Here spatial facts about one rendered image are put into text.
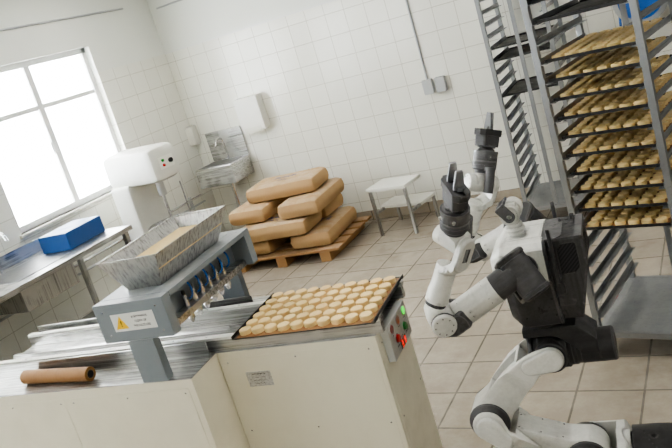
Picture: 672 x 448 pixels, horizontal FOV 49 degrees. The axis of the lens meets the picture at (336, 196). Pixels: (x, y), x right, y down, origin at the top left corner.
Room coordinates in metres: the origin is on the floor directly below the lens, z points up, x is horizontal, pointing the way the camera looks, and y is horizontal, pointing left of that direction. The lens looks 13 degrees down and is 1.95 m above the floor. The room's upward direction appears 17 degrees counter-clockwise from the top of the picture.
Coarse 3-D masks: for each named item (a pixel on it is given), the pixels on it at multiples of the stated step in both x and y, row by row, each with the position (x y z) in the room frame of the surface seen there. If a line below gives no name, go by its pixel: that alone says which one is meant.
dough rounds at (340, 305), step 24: (312, 288) 2.94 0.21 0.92; (336, 288) 2.86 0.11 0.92; (360, 288) 2.78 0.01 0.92; (384, 288) 2.71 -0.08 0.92; (264, 312) 2.87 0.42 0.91; (288, 312) 2.78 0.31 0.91; (312, 312) 2.68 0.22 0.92; (336, 312) 2.66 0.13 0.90; (360, 312) 2.57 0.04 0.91; (240, 336) 2.71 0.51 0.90
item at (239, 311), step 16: (400, 288) 2.76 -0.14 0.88; (240, 304) 3.08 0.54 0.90; (256, 304) 3.02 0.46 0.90; (208, 320) 3.13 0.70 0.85; (224, 320) 3.10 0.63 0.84; (32, 336) 3.56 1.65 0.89; (48, 336) 3.52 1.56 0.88; (64, 336) 3.48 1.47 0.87; (80, 336) 3.44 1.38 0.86; (96, 336) 3.40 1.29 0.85
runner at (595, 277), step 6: (624, 234) 3.76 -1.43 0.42; (630, 234) 3.76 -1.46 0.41; (618, 240) 3.68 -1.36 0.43; (624, 240) 3.70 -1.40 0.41; (612, 246) 3.60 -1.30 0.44; (618, 246) 3.64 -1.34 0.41; (612, 252) 3.58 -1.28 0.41; (606, 258) 3.51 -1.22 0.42; (612, 258) 3.52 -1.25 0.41; (600, 264) 3.44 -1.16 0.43; (606, 264) 3.47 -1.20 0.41; (600, 270) 3.42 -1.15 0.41; (594, 276) 3.35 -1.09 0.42; (600, 276) 3.35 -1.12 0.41; (594, 282) 3.31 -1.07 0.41
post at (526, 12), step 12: (528, 12) 3.31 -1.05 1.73; (528, 24) 3.32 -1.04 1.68; (528, 36) 3.33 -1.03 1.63; (540, 72) 3.31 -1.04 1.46; (540, 84) 3.32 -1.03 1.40; (552, 108) 3.33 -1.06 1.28; (552, 120) 3.31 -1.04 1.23; (552, 132) 3.32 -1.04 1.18; (552, 144) 3.33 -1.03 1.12; (564, 168) 3.31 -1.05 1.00; (564, 180) 3.32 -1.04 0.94; (564, 192) 3.32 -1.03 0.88; (588, 276) 3.31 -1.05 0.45; (588, 288) 3.32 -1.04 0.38; (588, 300) 3.33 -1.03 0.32; (600, 324) 3.32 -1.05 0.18
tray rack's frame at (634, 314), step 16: (576, 16) 3.78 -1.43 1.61; (624, 16) 3.66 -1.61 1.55; (576, 32) 3.80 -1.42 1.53; (624, 288) 3.69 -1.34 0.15; (640, 288) 3.63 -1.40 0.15; (656, 288) 3.58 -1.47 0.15; (624, 304) 3.51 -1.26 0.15; (640, 304) 3.46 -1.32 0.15; (656, 304) 3.41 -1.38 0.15; (608, 320) 3.40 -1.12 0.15; (624, 320) 3.35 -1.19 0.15; (640, 320) 3.31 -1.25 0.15; (656, 320) 3.26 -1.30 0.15; (624, 336) 3.24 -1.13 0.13; (640, 336) 3.19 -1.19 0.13; (656, 336) 3.14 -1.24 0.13
